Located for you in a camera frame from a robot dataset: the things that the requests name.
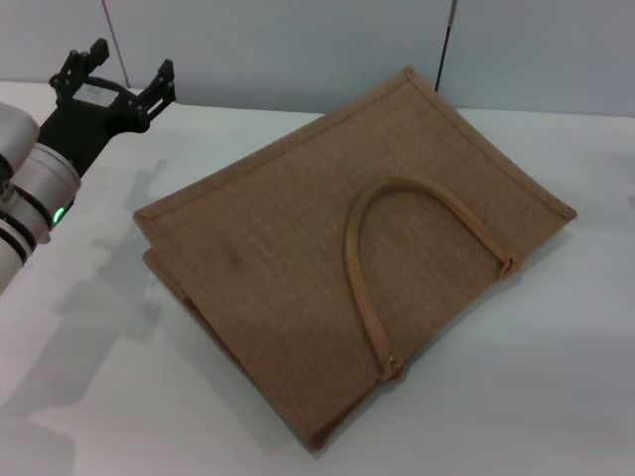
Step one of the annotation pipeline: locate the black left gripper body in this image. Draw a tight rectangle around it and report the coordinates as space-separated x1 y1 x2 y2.
36 76 151 179

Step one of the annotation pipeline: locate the brown woven handbag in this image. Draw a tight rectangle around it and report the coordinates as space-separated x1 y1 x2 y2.
132 65 578 450

